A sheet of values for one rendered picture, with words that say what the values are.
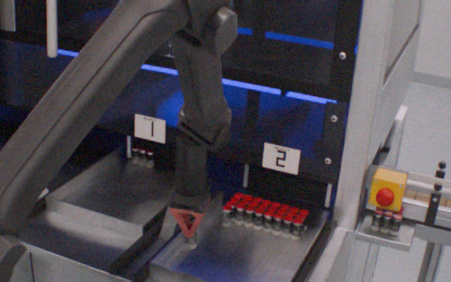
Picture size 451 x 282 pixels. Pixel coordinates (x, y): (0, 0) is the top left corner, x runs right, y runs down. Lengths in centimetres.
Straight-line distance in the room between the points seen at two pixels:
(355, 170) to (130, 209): 52
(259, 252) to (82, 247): 37
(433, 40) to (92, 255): 500
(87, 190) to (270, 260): 50
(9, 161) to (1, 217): 5
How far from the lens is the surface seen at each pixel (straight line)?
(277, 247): 132
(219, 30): 68
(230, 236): 134
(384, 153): 188
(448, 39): 594
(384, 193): 133
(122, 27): 61
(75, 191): 152
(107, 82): 60
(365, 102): 130
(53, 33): 152
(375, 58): 128
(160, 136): 151
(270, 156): 140
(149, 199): 148
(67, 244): 132
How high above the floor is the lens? 159
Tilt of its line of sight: 23 degrees down
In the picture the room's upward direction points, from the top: 4 degrees clockwise
